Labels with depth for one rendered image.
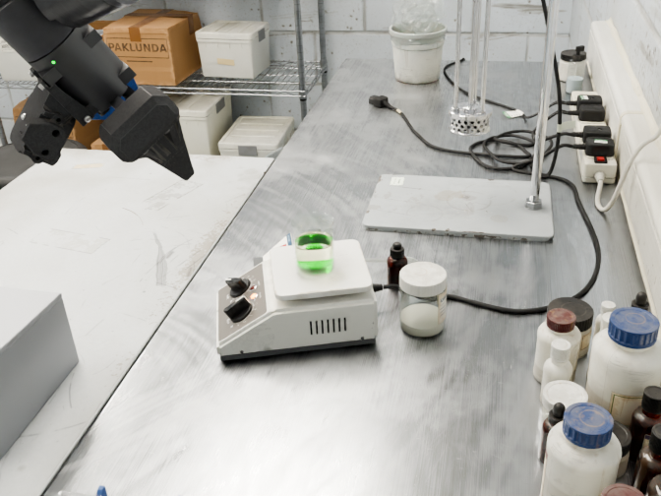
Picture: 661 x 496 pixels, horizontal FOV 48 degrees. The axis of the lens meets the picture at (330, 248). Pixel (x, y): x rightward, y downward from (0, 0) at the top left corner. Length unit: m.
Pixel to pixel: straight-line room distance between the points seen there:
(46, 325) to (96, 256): 0.32
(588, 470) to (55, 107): 0.54
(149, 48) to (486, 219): 2.16
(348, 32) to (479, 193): 2.10
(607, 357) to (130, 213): 0.85
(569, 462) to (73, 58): 0.53
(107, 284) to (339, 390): 0.42
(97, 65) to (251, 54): 2.47
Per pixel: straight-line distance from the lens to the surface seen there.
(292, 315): 0.90
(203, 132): 3.20
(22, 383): 0.90
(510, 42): 3.27
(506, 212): 1.25
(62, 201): 1.43
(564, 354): 0.84
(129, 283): 1.13
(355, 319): 0.92
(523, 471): 0.81
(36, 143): 0.65
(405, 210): 1.24
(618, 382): 0.81
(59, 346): 0.95
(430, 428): 0.84
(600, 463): 0.71
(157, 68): 3.17
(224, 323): 0.95
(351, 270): 0.93
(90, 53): 0.65
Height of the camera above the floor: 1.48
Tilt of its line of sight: 30 degrees down
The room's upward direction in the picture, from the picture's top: 3 degrees counter-clockwise
